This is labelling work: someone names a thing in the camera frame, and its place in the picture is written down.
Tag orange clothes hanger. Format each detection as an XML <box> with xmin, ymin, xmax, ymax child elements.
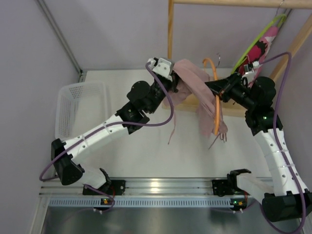
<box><xmin>202</xmin><ymin>58</ymin><xmax>220</xmax><ymax>135</ymax></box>

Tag pink trousers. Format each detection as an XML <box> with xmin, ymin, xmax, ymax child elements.
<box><xmin>168</xmin><ymin>59</ymin><xmax>216</xmax><ymax>138</ymax></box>

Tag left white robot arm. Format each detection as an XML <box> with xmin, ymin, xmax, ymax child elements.
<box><xmin>51</xmin><ymin>72</ymin><xmax>180</xmax><ymax>192</ymax></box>

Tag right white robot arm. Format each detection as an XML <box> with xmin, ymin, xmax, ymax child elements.
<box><xmin>205</xmin><ymin>73</ymin><xmax>312</xmax><ymax>222</ymax></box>

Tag green clothes hanger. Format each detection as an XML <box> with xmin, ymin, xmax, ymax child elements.
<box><xmin>232</xmin><ymin>14</ymin><xmax>287</xmax><ymax>74</ymax></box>

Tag wooden clothes rack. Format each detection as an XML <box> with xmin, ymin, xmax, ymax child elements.
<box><xmin>167</xmin><ymin>0</ymin><xmax>312</xmax><ymax>117</ymax></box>

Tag pink patterned garment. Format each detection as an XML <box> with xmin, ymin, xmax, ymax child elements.
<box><xmin>235</xmin><ymin>26</ymin><xmax>279</xmax><ymax>75</ymax></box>

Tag white plastic basket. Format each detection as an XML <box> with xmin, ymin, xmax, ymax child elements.
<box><xmin>55</xmin><ymin>80</ymin><xmax>112</xmax><ymax>140</ymax></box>

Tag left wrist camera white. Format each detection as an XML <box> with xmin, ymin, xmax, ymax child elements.
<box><xmin>148</xmin><ymin>58</ymin><xmax>175</xmax><ymax>81</ymax></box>

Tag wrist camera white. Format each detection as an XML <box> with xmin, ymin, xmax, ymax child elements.
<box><xmin>243</xmin><ymin>61</ymin><xmax>261</xmax><ymax>75</ymax></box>
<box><xmin>148</xmin><ymin>58</ymin><xmax>175</xmax><ymax>81</ymax></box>

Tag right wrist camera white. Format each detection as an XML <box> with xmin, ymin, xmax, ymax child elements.
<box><xmin>243</xmin><ymin>61</ymin><xmax>261</xmax><ymax>75</ymax></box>

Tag aluminium mounting rail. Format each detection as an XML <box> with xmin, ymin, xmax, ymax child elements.
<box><xmin>39</xmin><ymin>177</ymin><xmax>276</xmax><ymax>196</ymax></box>

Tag grey slotted cable duct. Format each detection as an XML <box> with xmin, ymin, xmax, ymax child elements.
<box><xmin>49</xmin><ymin>197</ymin><xmax>238</xmax><ymax>208</ymax></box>

